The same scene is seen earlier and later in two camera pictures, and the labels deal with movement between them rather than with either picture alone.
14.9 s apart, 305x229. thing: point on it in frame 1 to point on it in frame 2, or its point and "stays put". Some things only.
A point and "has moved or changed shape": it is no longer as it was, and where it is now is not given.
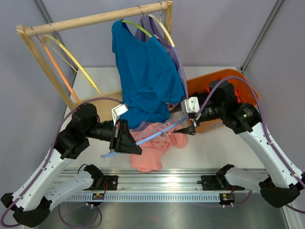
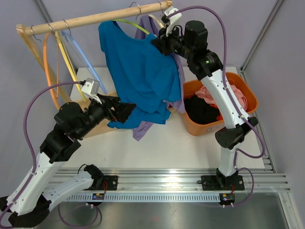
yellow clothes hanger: [87, 78] has moved or changed shape
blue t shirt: [149, 82] has moved or changed shape
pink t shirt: [153, 149] to [239, 94]
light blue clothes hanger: [150, 136] to [76, 44]
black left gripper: [122, 140] to [122, 110]
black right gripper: [190, 130] to [162, 43]
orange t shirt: [238, 95] has moved or changed shape
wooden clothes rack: [27, 32] stays put
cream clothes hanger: [158, 21] stays put
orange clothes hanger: [75, 99] has moved or changed shape
